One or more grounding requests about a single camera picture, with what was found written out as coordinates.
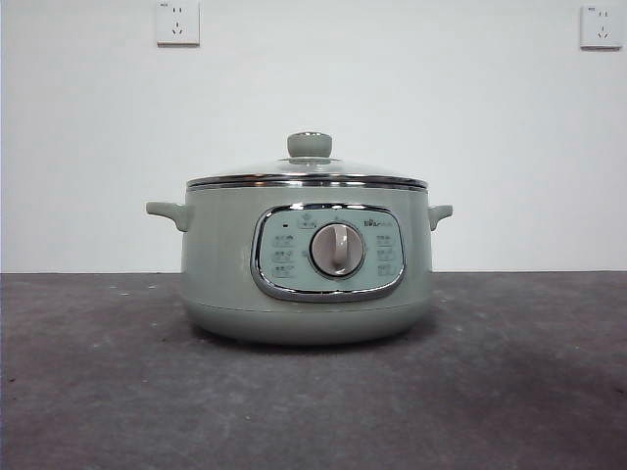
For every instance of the white wall socket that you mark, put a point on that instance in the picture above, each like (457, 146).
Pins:
(178, 23)
(601, 27)

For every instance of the sage green electric cooking pot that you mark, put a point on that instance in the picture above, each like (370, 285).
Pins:
(220, 274)

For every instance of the glass lid with green knob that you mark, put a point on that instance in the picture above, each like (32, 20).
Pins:
(308, 145)

